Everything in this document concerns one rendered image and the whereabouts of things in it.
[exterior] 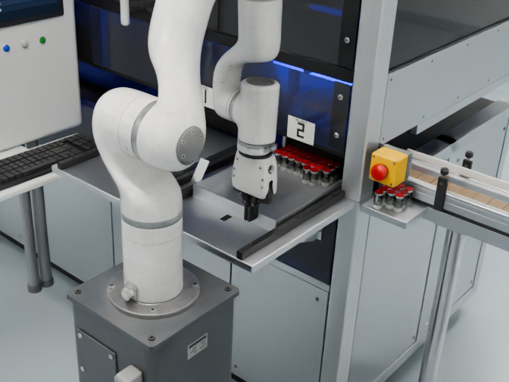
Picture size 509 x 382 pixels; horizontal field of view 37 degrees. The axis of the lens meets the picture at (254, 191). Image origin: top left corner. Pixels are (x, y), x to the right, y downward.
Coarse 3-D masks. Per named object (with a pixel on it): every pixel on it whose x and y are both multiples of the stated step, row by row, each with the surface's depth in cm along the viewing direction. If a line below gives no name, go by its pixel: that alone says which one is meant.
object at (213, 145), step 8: (208, 128) 227; (208, 136) 221; (216, 136) 222; (224, 136) 222; (232, 136) 222; (208, 144) 217; (216, 144) 217; (224, 144) 217; (232, 144) 217; (208, 152) 212; (216, 152) 204; (224, 152) 207; (208, 160) 203; (192, 168) 199; (176, 176) 195
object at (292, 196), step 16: (224, 176) 196; (288, 176) 201; (208, 192) 185; (224, 192) 192; (288, 192) 193; (304, 192) 194; (320, 192) 194; (224, 208) 183; (240, 208) 180; (272, 208) 185; (288, 208) 185; (304, 208) 182; (256, 224) 178; (272, 224) 175
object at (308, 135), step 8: (288, 120) 195; (296, 120) 193; (288, 128) 196; (296, 128) 194; (304, 128) 193; (312, 128) 191; (296, 136) 195; (304, 136) 194; (312, 136) 192; (312, 144) 193
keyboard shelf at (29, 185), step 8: (0, 152) 225; (8, 152) 225; (16, 152) 226; (48, 176) 212; (56, 176) 214; (24, 184) 207; (32, 184) 208; (40, 184) 210; (0, 192) 203; (8, 192) 203; (16, 192) 205; (24, 192) 207; (0, 200) 202
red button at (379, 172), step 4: (376, 164) 179; (380, 164) 179; (372, 168) 179; (376, 168) 178; (380, 168) 178; (384, 168) 178; (372, 172) 179; (376, 172) 178; (380, 172) 178; (384, 172) 178; (372, 176) 180; (376, 176) 179; (380, 176) 178; (384, 176) 178; (376, 180) 180; (380, 180) 179
